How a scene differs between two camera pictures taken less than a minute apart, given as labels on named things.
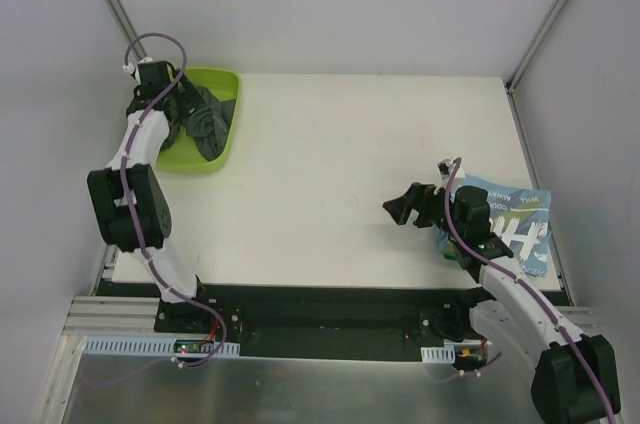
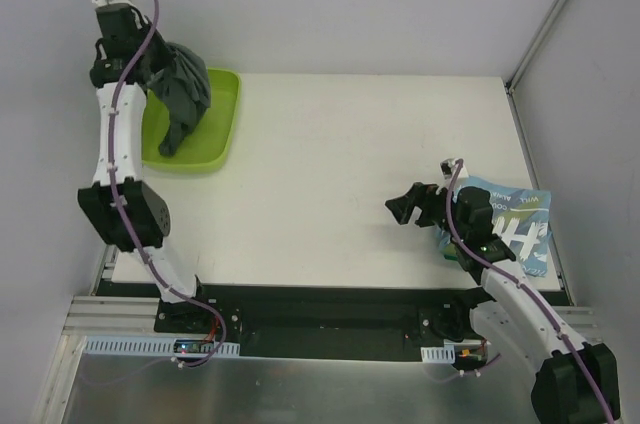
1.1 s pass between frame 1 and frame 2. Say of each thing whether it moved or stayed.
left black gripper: moved
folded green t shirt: stayed
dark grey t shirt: moved
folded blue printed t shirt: stayed
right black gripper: stayed
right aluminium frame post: stayed
